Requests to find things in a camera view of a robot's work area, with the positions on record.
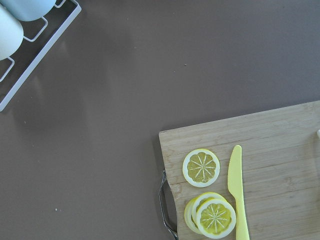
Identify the single lemon slice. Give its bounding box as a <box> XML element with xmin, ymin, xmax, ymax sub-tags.
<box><xmin>182</xmin><ymin>148</ymin><xmax>220</xmax><ymax>188</ymax></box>

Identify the yellow plastic knife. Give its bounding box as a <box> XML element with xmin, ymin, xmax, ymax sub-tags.
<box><xmin>227</xmin><ymin>145</ymin><xmax>250</xmax><ymax>240</ymax></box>

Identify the top stacked lemon slice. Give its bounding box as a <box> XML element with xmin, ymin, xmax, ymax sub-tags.
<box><xmin>196</xmin><ymin>198</ymin><xmax>236</xmax><ymax>239</ymax></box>

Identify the wooden cutting board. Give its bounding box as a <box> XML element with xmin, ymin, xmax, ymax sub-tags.
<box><xmin>159</xmin><ymin>101</ymin><xmax>320</xmax><ymax>240</ymax></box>

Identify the light blue cup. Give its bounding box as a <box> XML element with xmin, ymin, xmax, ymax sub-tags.
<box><xmin>0</xmin><ymin>0</ymin><xmax>56</xmax><ymax>22</ymax></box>

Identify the pale white cup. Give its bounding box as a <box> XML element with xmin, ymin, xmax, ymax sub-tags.
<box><xmin>0</xmin><ymin>5</ymin><xmax>24</xmax><ymax>60</ymax></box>

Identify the metal board handle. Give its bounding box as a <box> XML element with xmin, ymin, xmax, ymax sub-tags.
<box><xmin>157</xmin><ymin>170</ymin><xmax>179</xmax><ymax>240</ymax></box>

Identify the white wire cup rack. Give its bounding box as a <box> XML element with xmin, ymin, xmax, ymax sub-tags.
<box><xmin>0</xmin><ymin>0</ymin><xmax>82</xmax><ymax>110</ymax></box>

